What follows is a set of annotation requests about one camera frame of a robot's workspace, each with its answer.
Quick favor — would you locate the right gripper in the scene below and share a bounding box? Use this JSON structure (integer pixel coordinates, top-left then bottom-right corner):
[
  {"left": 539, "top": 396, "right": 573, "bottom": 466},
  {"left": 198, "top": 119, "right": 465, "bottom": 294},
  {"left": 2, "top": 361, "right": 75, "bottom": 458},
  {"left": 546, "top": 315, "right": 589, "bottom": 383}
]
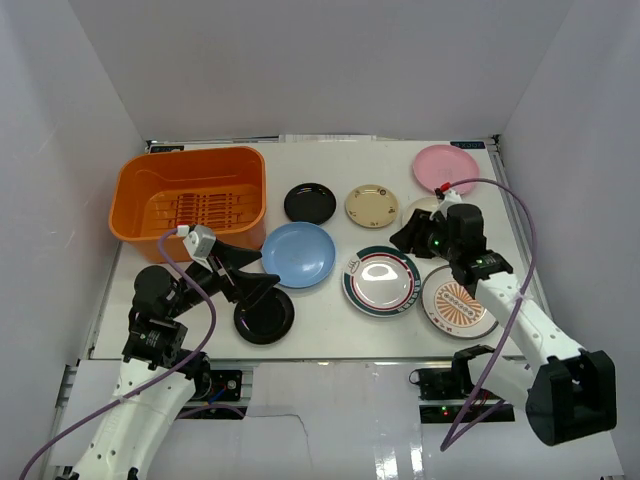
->
[{"left": 388, "top": 210, "right": 458, "bottom": 263}]

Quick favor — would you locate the white plain plate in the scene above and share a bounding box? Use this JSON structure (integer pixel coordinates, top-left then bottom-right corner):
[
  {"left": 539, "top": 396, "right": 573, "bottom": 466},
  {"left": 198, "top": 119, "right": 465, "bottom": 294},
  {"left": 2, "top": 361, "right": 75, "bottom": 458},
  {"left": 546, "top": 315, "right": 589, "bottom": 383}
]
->
[{"left": 401, "top": 196, "right": 439, "bottom": 227}]

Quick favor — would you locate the beige patterned plate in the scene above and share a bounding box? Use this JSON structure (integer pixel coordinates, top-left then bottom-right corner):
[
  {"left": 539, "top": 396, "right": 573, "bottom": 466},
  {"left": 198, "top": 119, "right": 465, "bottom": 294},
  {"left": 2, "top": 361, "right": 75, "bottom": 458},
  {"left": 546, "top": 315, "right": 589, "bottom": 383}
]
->
[{"left": 345, "top": 184, "right": 400, "bottom": 229}]

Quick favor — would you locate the black plate front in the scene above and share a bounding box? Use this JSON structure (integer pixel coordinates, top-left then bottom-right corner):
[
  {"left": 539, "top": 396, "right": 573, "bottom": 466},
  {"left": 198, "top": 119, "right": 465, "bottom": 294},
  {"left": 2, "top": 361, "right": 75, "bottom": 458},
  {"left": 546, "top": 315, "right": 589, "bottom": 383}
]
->
[{"left": 234, "top": 288, "right": 295, "bottom": 345}]

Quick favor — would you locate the black plate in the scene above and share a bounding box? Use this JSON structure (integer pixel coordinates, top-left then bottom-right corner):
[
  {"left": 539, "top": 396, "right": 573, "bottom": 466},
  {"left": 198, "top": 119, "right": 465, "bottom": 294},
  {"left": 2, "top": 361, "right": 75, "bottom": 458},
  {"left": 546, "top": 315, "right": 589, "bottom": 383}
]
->
[
  {"left": 234, "top": 288, "right": 295, "bottom": 345},
  {"left": 284, "top": 182, "right": 337, "bottom": 225}
]

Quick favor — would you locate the green rimmed white plate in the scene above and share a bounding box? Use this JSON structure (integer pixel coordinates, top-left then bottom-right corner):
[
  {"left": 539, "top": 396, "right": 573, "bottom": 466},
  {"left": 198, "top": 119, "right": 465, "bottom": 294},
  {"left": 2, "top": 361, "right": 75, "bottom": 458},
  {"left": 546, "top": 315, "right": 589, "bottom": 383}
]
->
[{"left": 341, "top": 245, "right": 422, "bottom": 318}]

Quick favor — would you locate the light blue plate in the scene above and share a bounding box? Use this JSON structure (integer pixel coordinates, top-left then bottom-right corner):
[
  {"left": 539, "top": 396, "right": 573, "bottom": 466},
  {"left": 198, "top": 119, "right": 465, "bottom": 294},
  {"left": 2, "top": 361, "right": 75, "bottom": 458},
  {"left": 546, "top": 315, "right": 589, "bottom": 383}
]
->
[{"left": 261, "top": 222, "right": 336, "bottom": 289}]

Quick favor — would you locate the pink plate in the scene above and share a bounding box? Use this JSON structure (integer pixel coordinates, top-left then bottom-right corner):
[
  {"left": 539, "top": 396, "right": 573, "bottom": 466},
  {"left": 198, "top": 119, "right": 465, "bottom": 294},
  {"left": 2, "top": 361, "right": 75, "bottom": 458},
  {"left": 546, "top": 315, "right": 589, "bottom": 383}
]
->
[{"left": 412, "top": 145, "right": 480, "bottom": 193}]

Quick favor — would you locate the orange sunburst plate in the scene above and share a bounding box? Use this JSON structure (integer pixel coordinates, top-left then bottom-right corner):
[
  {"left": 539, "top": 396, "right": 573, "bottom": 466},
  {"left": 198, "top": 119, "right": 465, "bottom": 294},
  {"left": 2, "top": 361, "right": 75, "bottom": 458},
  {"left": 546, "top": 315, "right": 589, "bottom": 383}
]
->
[{"left": 420, "top": 266, "right": 499, "bottom": 340}]

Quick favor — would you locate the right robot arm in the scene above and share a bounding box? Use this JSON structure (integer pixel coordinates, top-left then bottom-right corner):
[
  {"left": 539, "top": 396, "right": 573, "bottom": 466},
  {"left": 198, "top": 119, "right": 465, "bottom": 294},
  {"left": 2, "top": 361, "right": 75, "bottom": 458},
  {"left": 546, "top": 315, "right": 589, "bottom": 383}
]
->
[{"left": 390, "top": 203, "right": 617, "bottom": 446}]

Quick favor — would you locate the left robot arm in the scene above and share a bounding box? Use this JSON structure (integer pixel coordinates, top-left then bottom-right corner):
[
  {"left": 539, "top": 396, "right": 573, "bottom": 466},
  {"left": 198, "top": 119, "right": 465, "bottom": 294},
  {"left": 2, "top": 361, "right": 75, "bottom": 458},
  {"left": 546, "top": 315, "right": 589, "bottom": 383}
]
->
[{"left": 70, "top": 233, "right": 279, "bottom": 479}]

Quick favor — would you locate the orange plastic bin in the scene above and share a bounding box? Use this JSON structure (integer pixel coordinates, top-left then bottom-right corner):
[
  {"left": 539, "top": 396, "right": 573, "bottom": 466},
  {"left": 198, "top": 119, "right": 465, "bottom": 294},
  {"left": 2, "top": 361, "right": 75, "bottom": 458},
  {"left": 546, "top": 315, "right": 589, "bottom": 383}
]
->
[{"left": 109, "top": 146, "right": 267, "bottom": 264}]

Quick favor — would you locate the black plate rear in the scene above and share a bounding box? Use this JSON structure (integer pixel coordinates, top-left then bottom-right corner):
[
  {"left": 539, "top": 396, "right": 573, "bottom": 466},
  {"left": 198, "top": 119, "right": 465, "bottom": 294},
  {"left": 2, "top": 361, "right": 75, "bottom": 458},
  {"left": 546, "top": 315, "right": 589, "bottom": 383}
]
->
[{"left": 284, "top": 182, "right": 337, "bottom": 225}]

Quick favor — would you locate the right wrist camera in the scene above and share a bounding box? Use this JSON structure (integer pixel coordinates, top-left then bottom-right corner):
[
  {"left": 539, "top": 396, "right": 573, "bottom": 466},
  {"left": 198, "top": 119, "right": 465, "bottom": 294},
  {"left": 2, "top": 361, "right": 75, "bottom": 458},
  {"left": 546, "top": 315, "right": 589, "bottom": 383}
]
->
[{"left": 435, "top": 183, "right": 463, "bottom": 216}]

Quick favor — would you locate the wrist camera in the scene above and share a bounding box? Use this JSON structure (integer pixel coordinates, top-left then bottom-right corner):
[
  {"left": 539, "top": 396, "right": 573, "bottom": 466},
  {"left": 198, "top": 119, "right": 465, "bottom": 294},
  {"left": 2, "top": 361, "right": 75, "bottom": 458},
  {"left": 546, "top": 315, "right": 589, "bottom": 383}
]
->
[
  {"left": 176, "top": 225, "right": 216, "bottom": 266},
  {"left": 435, "top": 183, "right": 463, "bottom": 216}
]

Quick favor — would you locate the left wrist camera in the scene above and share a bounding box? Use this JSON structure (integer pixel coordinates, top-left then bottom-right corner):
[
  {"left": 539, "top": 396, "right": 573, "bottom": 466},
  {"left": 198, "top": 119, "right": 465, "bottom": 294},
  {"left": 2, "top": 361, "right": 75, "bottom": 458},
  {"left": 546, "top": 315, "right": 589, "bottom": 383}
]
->
[{"left": 176, "top": 225, "right": 216, "bottom": 266}]

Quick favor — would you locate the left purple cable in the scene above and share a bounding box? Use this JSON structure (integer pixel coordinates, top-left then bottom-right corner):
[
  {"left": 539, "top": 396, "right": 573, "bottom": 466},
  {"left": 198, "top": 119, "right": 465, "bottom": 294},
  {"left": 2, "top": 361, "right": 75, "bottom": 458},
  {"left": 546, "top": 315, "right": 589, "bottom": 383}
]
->
[{"left": 18, "top": 227, "right": 218, "bottom": 480}]

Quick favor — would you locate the purple cable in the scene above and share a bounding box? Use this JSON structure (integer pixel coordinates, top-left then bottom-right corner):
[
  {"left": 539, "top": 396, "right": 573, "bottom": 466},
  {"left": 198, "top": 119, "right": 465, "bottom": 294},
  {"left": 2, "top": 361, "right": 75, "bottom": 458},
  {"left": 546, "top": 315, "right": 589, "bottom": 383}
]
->
[
  {"left": 18, "top": 227, "right": 218, "bottom": 480},
  {"left": 439, "top": 177, "right": 538, "bottom": 452}
]

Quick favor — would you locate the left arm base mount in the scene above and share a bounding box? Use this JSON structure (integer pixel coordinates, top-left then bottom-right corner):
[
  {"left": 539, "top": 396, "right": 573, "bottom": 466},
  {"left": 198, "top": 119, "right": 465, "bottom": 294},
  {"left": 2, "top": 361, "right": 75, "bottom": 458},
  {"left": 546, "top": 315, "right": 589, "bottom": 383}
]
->
[{"left": 178, "top": 369, "right": 247, "bottom": 420}]

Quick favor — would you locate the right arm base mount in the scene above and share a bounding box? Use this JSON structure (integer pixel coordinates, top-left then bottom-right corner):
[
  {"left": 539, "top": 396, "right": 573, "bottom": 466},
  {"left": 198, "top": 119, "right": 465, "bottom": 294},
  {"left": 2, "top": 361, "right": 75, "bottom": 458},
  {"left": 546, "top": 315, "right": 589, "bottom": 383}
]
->
[{"left": 408, "top": 345, "right": 515, "bottom": 425}]

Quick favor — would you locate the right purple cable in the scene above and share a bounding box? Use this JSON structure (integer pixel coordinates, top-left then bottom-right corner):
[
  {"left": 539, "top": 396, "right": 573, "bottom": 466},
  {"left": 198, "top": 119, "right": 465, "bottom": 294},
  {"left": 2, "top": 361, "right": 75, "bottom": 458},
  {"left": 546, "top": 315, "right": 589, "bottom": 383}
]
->
[{"left": 439, "top": 177, "right": 538, "bottom": 452}]

